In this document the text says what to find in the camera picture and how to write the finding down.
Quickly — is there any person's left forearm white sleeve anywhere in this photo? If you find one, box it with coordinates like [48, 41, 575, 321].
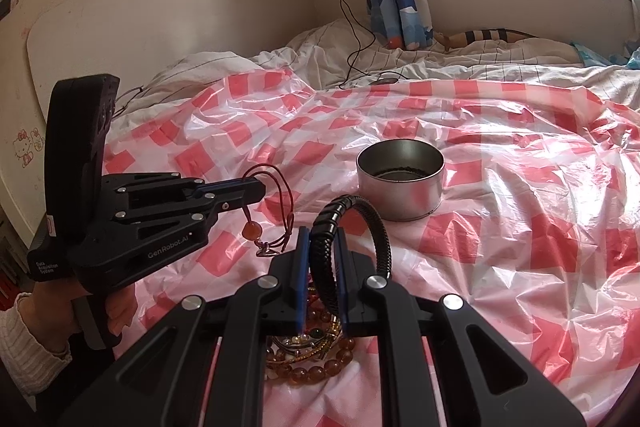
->
[0, 292, 74, 404]

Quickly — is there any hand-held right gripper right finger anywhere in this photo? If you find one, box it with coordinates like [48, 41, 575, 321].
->
[336, 229, 588, 427]

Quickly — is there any amber large bead bracelet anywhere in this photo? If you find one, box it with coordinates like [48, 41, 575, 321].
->
[265, 337, 357, 389]

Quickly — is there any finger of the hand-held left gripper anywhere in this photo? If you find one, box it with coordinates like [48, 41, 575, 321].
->
[114, 180, 268, 234]
[102, 173, 247, 204]

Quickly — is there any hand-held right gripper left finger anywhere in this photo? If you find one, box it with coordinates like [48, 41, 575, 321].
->
[57, 227, 308, 427]

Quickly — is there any small amber bead bracelet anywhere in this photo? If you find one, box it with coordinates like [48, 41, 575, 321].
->
[300, 287, 346, 343]

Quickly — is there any black charger cable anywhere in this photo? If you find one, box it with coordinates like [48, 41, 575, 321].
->
[333, 0, 402, 88]

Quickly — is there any striped pillow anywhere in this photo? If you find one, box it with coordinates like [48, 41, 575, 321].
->
[434, 28, 542, 54]

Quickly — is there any person's left hand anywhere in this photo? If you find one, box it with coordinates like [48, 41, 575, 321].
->
[20, 279, 139, 355]

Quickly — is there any black braided leather bracelet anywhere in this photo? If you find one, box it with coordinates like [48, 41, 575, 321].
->
[308, 195, 393, 330]

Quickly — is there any red white checkered plastic sheet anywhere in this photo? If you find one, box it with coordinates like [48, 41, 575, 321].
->
[102, 69, 640, 427]

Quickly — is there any round metal tin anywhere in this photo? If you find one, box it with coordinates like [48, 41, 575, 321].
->
[356, 141, 446, 222]

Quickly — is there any light blue plastic bag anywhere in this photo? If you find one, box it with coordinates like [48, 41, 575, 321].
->
[571, 41, 640, 71]

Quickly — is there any gold chain bracelet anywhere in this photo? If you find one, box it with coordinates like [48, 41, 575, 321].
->
[272, 336, 346, 362]

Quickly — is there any white headboard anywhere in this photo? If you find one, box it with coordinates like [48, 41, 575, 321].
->
[26, 0, 322, 138]

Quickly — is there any red cord pendant necklace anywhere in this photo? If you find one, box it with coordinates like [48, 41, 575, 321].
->
[239, 163, 297, 258]

